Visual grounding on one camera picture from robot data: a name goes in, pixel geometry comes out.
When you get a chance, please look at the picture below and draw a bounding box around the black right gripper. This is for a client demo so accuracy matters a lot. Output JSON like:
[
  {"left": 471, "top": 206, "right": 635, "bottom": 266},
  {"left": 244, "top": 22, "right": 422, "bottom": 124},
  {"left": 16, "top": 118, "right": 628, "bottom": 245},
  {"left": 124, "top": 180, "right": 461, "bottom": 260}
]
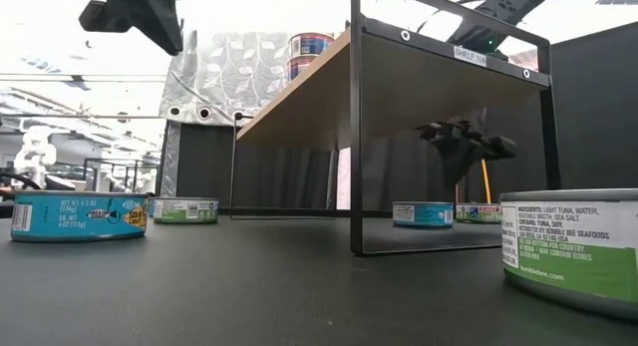
[{"left": 416, "top": 109, "right": 517, "bottom": 187}]

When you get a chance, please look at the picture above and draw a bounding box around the green light tuna can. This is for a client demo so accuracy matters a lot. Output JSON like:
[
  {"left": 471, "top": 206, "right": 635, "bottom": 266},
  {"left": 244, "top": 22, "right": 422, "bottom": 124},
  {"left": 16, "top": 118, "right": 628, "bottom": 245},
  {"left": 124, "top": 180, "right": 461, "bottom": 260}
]
[
  {"left": 152, "top": 196, "right": 220, "bottom": 225},
  {"left": 499, "top": 187, "right": 638, "bottom": 321},
  {"left": 455, "top": 202, "right": 503, "bottom": 224}
]

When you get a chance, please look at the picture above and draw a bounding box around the wooden shelf with black frame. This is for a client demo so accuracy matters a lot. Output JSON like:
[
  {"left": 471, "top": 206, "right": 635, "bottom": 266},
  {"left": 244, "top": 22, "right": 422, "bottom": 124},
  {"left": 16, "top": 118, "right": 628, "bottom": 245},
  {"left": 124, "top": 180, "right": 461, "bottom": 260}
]
[{"left": 229, "top": 0, "right": 562, "bottom": 257}]

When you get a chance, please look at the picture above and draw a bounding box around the silver leaf-pattern curtain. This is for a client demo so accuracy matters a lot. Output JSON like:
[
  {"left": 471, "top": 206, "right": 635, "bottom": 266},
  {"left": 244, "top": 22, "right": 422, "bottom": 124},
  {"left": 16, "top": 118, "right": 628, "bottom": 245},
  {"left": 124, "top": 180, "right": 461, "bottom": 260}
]
[{"left": 158, "top": 29, "right": 325, "bottom": 128}]

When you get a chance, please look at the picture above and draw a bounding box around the black curtain panel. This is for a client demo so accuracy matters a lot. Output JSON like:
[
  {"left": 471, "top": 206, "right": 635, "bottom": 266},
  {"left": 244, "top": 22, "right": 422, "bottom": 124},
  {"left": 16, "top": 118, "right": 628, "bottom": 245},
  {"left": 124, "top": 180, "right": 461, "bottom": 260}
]
[
  {"left": 363, "top": 20, "right": 638, "bottom": 211},
  {"left": 174, "top": 121, "right": 340, "bottom": 211}
]

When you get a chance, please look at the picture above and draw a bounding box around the white robot figure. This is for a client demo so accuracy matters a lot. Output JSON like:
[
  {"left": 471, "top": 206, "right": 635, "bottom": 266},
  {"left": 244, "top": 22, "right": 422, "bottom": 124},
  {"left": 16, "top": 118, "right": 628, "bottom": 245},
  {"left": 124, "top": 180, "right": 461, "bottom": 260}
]
[{"left": 13, "top": 125, "right": 58, "bottom": 187}]

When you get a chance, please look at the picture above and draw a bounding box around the orange yellow cable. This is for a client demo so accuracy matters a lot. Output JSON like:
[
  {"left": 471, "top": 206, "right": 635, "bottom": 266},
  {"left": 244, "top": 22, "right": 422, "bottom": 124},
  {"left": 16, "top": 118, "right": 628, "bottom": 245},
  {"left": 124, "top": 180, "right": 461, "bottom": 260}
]
[{"left": 479, "top": 159, "right": 493, "bottom": 204}]

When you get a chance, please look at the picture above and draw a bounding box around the grey horizontal rail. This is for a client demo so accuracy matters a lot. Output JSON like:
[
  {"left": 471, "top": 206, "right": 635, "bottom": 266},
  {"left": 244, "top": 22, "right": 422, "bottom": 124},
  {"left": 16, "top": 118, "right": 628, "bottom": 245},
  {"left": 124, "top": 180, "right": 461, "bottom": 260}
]
[{"left": 0, "top": 114, "right": 168, "bottom": 121}]

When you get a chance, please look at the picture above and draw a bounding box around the black background table frame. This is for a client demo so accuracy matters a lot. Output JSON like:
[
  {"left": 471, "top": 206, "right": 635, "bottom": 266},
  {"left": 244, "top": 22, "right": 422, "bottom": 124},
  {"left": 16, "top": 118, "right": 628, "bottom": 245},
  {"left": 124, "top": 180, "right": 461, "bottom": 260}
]
[{"left": 82, "top": 158, "right": 161, "bottom": 193}]

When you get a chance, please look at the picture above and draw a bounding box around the metal curtain frame post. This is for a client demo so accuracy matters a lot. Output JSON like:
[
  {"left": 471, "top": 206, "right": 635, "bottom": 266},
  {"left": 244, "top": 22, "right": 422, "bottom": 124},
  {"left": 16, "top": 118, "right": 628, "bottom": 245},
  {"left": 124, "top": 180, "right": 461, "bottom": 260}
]
[{"left": 154, "top": 119, "right": 171, "bottom": 197}]

